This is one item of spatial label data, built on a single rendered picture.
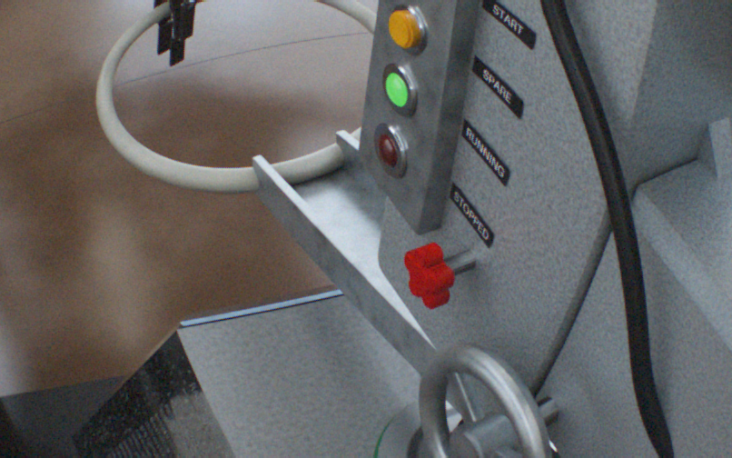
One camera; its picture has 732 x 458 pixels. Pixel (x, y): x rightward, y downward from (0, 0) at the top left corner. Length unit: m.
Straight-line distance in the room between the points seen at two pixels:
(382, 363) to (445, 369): 0.50
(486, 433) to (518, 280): 0.10
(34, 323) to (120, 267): 0.37
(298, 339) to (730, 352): 0.73
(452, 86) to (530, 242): 0.10
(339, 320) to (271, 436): 0.20
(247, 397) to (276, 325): 0.12
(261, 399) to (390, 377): 0.15
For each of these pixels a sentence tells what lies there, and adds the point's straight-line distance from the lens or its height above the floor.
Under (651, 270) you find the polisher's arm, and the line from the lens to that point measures 0.42.
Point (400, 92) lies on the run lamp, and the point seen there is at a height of 1.35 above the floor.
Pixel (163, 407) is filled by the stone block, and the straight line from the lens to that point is 1.03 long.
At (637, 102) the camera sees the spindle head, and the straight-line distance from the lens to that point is 0.38.
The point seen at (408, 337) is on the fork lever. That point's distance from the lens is 0.80.
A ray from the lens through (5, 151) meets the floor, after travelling 2.75.
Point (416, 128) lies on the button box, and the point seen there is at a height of 1.33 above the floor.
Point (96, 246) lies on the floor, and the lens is 2.29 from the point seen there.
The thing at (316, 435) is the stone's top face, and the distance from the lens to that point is 0.94.
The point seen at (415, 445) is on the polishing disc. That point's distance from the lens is 0.92.
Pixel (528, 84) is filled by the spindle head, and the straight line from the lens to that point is 0.45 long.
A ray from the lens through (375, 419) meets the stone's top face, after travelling 0.96.
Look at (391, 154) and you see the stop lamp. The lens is 0.56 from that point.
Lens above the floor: 1.67
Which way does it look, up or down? 46 degrees down
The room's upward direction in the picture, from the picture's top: 8 degrees clockwise
